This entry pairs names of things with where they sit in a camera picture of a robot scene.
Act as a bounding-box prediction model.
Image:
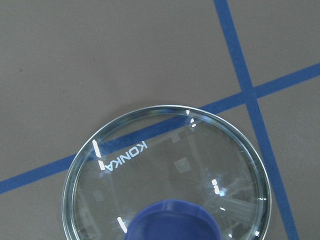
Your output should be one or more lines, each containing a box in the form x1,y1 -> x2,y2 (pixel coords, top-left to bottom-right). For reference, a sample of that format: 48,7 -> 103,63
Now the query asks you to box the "glass pot lid blue knob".
62,105 -> 272,240

